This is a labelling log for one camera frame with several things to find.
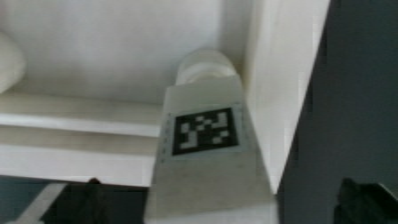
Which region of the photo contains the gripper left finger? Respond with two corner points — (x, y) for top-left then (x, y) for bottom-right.
(16, 177), (149, 224)

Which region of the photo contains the white table leg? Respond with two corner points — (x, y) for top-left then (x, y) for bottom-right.
(144, 49), (279, 224)

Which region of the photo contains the white square tabletop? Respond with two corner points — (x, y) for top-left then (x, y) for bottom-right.
(0, 0), (330, 187)

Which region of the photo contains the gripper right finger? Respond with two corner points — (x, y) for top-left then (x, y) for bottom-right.
(334, 178), (398, 224)

